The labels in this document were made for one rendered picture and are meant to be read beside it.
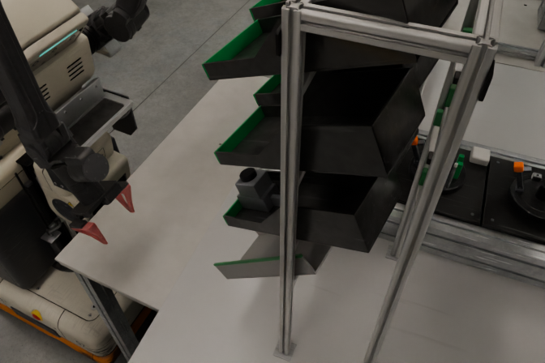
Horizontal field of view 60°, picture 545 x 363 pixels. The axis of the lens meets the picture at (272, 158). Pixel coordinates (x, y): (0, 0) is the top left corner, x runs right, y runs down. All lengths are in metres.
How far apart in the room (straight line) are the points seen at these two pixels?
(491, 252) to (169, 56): 2.68
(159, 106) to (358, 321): 2.17
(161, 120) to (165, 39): 0.90
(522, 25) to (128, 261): 1.75
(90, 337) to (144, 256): 0.67
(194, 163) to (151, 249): 0.31
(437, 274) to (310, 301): 0.32
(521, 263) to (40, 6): 1.23
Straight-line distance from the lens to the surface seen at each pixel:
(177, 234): 1.27
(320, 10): 0.46
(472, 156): 1.34
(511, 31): 2.18
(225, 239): 1.24
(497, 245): 1.21
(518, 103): 1.79
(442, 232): 1.20
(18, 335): 2.30
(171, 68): 3.32
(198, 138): 1.50
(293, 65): 0.49
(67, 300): 1.95
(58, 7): 1.24
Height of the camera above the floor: 1.88
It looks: 46 degrees down
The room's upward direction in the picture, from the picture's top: 1 degrees counter-clockwise
